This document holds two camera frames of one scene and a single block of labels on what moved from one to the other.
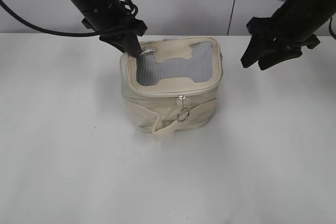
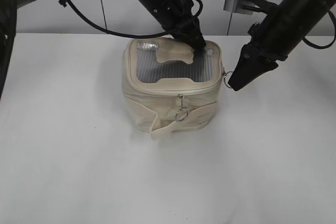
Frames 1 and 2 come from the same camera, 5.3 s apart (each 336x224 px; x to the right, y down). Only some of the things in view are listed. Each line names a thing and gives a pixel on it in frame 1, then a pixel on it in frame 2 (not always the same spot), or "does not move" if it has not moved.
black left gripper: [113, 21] → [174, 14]
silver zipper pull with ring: [184, 113] does not move
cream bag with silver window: [173, 85] does not move
